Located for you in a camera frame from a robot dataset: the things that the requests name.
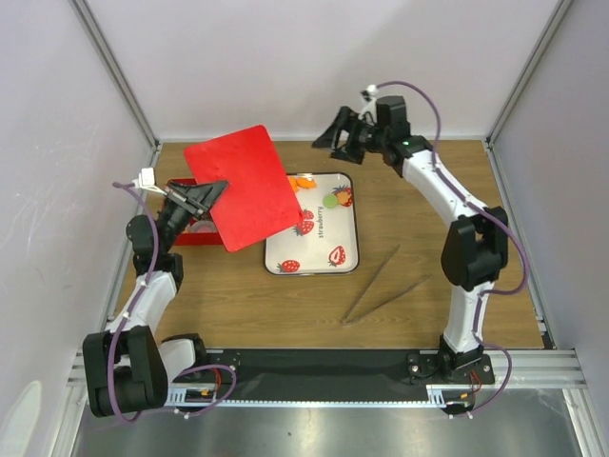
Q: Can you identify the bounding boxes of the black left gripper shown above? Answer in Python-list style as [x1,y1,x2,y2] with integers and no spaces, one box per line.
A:
[157,180,227,252]

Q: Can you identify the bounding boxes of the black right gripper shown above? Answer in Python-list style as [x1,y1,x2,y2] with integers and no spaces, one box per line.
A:
[310,107,386,166]

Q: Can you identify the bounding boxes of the red box lid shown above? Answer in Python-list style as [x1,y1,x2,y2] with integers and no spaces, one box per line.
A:
[184,125,302,252]

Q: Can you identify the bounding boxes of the metal tongs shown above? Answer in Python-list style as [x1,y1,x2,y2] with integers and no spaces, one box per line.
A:
[340,245,432,327]

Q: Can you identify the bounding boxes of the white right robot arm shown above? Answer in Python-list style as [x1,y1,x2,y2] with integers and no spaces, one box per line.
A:
[312,86,508,383]

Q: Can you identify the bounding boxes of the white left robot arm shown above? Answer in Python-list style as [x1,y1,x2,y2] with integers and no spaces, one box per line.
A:
[82,168,228,423]

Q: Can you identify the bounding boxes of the red compartment cookie box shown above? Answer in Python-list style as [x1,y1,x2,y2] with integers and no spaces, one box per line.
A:
[161,177,225,248]

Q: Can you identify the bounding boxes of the orange fish shaped cookie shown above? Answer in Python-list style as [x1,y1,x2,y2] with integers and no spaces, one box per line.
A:
[292,177,317,189]

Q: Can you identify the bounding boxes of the green round cookie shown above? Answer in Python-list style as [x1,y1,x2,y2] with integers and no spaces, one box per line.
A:
[323,193,338,209]

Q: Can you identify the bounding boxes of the white strawberry print tray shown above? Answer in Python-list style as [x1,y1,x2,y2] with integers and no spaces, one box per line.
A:
[264,172,360,276]

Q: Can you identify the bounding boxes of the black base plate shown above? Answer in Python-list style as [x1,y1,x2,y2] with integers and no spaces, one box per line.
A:
[154,348,496,401]

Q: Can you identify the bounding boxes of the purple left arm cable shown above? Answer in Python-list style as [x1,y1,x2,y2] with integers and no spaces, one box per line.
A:
[108,180,238,424]

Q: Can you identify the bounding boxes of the white slotted cable duct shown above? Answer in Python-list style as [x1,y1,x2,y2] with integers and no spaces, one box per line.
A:
[164,387,448,409]

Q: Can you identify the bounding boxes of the aluminium frame rail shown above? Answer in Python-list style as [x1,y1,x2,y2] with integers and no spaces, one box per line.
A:
[66,348,589,389]

